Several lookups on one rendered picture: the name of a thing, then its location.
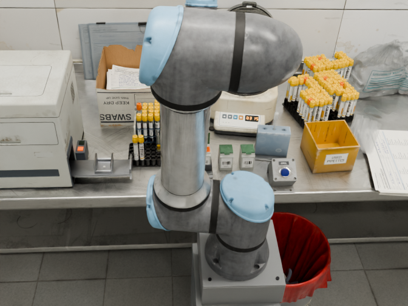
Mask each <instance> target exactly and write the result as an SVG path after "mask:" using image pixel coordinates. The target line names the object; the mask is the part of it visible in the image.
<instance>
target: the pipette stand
mask: <svg viewBox="0 0 408 306"><path fill-rule="evenodd" d="M273 128H274V126H273V125H264V124H258V125H257V134H256V143H255V145H254V151H255V160H268V161H271V159H272V158H287V152H288V147H289V143H290V137H291V131H290V127H289V126H276V127H275V130H273Z"/></svg>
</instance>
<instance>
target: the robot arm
mask: <svg viewBox="0 0 408 306"><path fill-rule="evenodd" d="M217 7H218V5H217V0H186V2H185V7H183V6H182V5H178V6H176V7H172V6H158V7H155V8H153V9H152V10H151V12H150V14H149V16H148V21H147V24H146V30H145V34H144V40H143V47H142V52H141V60H140V68H139V75H138V79H139V82H140V83H141V84H145V85H146V86H150V88H151V93H152V96H153V97H154V98H155V99H156V101H157V102H158V103H160V143H161V169H160V170H159V171H158V173H157V174H155V175H152V176H151V177H150V179H149V181H148V187H147V192H146V204H147V208H146V211H147V216H148V220H149V223H150V224H151V226H152V227H154V228H158V229H163V230H165V231H170V230H174V231H188V232H196V233H210V235H209V236H208V238H207V241H206V246H205V257H206V261H207V263H208V265H209V266H210V267H211V269H212V270H213V271H214V272H215V273H217V274H218V275H219V276H222V277H224V278H225V279H229V280H232V281H247V280H250V279H253V278H255V277H257V276H258V275H260V273H261V272H263V270H264V269H265V267H266V265H267V262H268V258H269V253H270V251H269V246H268V242H267V232H268V227H269V224H270V220H271V217H272V215H273V212H274V192H273V190H272V188H271V186H270V185H269V184H268V183H267V182H266V181H265V180H264V179H263V178H262V177H260V176H259V175H257V174H255V173H252V172H248V171H234V172H232V173H231V174H227V175H226V176H225V177H224V178H223V179H222V180H213V179H209V175H208V174H207V173H206V171H205V162H206V150H207V144H208V132H209V121H210V115H211V106H212V105H214V104H215V103H216V102H217V101H218V100H219V98H220V96H221V94H222V91H225V92H241V93H251V92H260V91H264V90H268V89H271V88H274V87H276V86H278V85H280V84H282V83H284V82H286V81H287V80H289V79H290V78H291V77H292V76H293V75H294V74H295V73H296V71H297V70H298V68H299V66H300V64H301V62H302V56H303V46H302V43H301V39H300V37H299V35H298V34H297V33H296V31H294V30H293V29H292V28H291V27H290V26H289V25H287V24H285V23H283V22H281V21H278V20H276V19H273V18H271V17H268V16H264V15H260V14H257V13H246V12H245V13H242V12H229V11H222V10H217Z"/></svg>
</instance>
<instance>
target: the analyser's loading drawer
mask: <svg viewBox="0 0 408 306"><path fill-rule="evenodd" d="M69 165H70V171H71V175H72V177H130V179H132V168H133V161H132V154H130V159H126V160H114V156H113V153H112V155H111V158H98V157H97V153H95V159H94V160H69ZM103 166H106V167H105V168H104V167H103Z"/></svg>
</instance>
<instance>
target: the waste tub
mask: <svg viewBox="0 0 408 306"><path fill-rule="evenodd" d="M304 124H305V126H304V131H303V134H302V140H301V145H300V148H301V150H302V152H303V155H304V157H305V159H306V161H307V163H308V165H309V167H310V170H311V172H312V174H317V173H325V172H340V171H352V170H353V166H354V164H355V160H356V156H357V154H358V151H359V148H360V147H361V146H360V144H359V143H358V141H357V139H356V138H355V136H354V135H353V132H352V131H351V129H350V128H349V126H348V124H347V123H346V121H345V120H331V121H312V122H304Z"/></svg>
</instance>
